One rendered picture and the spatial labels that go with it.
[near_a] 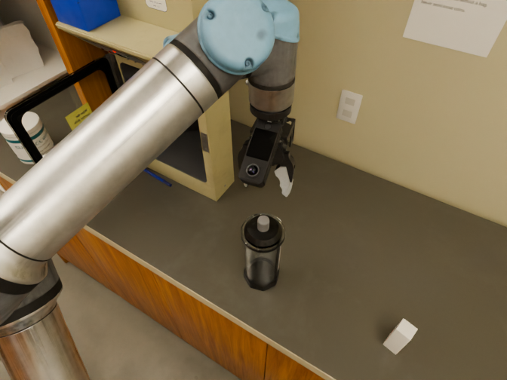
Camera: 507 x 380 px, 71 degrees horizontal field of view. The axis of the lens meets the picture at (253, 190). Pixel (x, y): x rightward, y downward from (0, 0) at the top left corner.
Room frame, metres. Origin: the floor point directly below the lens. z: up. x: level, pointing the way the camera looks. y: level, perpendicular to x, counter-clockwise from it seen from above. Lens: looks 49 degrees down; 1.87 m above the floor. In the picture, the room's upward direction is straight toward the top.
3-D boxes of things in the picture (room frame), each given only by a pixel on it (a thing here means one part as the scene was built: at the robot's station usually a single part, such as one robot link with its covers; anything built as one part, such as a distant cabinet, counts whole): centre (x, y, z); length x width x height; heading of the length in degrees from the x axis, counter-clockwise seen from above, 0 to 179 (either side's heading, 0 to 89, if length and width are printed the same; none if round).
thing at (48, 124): (0.77, 0.48, 1.19); 0.30 x 0.01 x 0.40; 148
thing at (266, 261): (0.48, -0.02, 1.06); 0.11 x 0.11 x 0.21
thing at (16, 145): (0.99, 0.83, 1.02); 0.13 x 0.13 x 0.15
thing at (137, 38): (0.79, 0.29, 1.46); 0.32 x 0.12 x 0.10; 59
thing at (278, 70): (0.50, -0.02, 1.62); 0.09 x 0.08 x 0.11; 112
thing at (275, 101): (0.50, -0.03, 1.54); 0.08 x 0.08 x 0.05
